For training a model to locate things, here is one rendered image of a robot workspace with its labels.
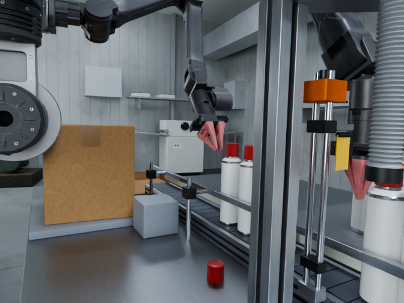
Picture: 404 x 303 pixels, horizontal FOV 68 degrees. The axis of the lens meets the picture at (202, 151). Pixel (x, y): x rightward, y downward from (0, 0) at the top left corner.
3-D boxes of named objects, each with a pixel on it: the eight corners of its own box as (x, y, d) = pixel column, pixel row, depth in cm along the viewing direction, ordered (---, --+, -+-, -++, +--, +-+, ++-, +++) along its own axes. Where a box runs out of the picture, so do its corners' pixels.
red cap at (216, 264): (207, 273, 60) (207, 258, 60) (224, 275, 60) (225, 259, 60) (205, 282, 57) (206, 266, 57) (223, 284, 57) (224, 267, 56)
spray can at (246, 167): (264, 233, 70) (267, 145, 68) (246, 237, 67) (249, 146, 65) (250, 226, 74) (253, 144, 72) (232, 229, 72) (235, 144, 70)
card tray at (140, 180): (183, 190, 134) (183, 181, 134) (125, 196, 122) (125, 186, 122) (160, 178, 161) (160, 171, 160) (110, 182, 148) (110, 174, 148)
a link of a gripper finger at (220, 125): (234, 142, 79) (222, 116, 84) (210, 142, 76) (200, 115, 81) (223, 157, 84) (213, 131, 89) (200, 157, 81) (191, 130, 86)
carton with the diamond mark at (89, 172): (134, 216, 89) (134, 125, 87) (44, 225, 80) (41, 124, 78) (121, 193, 117) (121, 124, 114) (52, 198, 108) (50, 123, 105)
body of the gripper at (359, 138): (348, 149, 58) (351, 111, 57) (405, 156, 49) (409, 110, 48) (325, 150, 55) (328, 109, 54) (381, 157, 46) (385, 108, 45)
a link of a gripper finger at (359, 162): (347, 191, 58) (351, 143, 57) (385, 200, 52) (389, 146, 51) (323, 195, 55) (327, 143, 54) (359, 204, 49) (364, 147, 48)
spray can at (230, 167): (243, 223, 76) (246, 143, 74) (226, 226, 74) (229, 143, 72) (232, 217, 81) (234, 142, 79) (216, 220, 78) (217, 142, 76)
